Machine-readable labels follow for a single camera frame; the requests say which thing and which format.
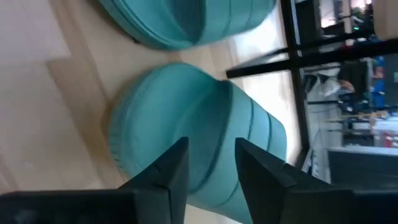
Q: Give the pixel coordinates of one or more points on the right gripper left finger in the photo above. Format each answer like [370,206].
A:
[93,208]

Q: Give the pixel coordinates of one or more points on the teal rubber slide sandal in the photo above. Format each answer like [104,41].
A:
[174,118]
[174,21]

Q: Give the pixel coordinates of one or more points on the wooden shelf with black legs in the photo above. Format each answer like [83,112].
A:
[342,53]

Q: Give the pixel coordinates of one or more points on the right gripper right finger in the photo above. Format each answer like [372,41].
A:
[311,205]

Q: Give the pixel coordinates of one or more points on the black aluminium table frame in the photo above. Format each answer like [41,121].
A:
[298,93]

